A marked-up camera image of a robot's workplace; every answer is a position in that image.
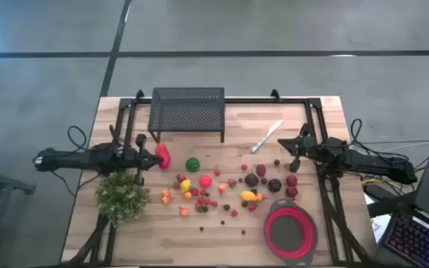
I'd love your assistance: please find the yellow cable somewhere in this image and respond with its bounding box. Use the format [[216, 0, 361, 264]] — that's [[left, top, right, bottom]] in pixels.
[[361, 177, 387, 187]]

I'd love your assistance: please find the grey metal stand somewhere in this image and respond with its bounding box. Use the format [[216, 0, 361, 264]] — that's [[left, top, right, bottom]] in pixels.
[[0, 162, 37, 261]]

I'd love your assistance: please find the black mesh shelf riser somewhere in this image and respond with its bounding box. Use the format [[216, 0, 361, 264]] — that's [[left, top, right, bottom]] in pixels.
[[147, 87, 226, 144]]

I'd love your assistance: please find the small green watermelon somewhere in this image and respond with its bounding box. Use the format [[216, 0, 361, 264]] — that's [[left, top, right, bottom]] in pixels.
[[185, 157, 201, 173]]

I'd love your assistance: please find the black stand bar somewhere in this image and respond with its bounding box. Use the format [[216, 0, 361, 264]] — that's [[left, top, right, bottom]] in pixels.
[[366, 191, 419, 219]]

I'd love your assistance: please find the large dark purple fruit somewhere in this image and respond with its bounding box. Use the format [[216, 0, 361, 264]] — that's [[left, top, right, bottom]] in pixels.
[[244, 173, 260, 188], [267, 178, 283, 194]]

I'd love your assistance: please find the white floor cable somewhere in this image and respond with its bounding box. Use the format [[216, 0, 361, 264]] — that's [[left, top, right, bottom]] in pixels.
[[361, 139, 429, 153]]

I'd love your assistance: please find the red grey collapsible colander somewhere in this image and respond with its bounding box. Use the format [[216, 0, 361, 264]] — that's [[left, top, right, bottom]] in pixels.
[[262, 198, 319, 268]]

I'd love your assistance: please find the red round apple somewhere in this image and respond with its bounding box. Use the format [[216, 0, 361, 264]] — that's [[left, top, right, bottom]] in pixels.
[[198, 174, 214, 190]]

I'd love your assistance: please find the green artificial potted plant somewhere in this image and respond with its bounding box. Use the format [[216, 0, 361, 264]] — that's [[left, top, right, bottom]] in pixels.
[[94, 171, 151, 228]]

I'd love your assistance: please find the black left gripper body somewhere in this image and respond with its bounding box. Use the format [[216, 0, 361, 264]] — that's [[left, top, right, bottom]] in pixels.
[[119, 133, 147, 186]]

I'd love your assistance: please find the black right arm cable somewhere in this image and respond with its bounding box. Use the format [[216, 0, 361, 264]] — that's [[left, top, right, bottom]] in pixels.
[[349, 118, 372, 152]]

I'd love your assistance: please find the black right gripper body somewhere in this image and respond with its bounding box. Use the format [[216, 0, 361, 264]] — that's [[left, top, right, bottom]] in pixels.
[[289, 122, 325, 173]]

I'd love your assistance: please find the knife with teal-patterned handle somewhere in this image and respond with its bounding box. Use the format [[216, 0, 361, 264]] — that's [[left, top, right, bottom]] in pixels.
[[250, 119, 285, 154]]

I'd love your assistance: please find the black left base cable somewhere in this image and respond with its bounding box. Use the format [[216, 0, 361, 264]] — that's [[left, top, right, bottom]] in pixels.
[[49, 170, 101, 197]]

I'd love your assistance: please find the red bell pepper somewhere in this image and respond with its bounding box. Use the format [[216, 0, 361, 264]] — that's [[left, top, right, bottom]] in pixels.
[[154, 142, 172, 170]]

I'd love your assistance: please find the white paper sheet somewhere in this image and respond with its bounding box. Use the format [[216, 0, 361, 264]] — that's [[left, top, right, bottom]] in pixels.
[[363, 193, 393, 243]]

